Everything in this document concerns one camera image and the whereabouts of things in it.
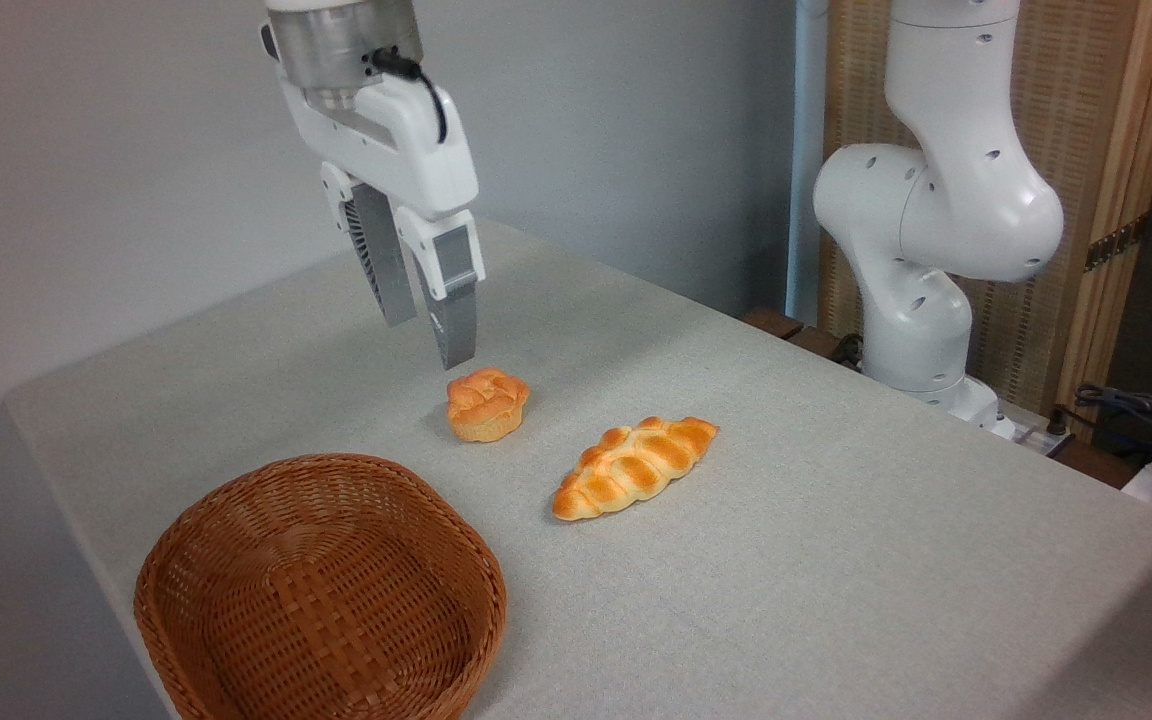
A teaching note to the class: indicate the long braided bread loaf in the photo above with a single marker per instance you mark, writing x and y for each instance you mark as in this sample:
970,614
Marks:
636,465

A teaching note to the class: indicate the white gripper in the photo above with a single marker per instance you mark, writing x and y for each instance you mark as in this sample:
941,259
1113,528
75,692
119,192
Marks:
406,150

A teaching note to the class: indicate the white vertical pipe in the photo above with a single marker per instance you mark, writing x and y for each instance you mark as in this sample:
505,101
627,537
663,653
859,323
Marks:
806,150

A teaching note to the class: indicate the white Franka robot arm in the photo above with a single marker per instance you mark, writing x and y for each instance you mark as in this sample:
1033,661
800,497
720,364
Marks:
946,200

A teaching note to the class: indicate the round knotted bread roll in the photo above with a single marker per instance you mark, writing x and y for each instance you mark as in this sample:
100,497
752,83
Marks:
486,405

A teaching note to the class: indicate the light grey tablecloth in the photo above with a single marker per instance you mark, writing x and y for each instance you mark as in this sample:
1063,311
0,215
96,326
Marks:
786,580

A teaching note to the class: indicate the brown wicker basket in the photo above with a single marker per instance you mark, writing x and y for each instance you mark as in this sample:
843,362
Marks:
336,620

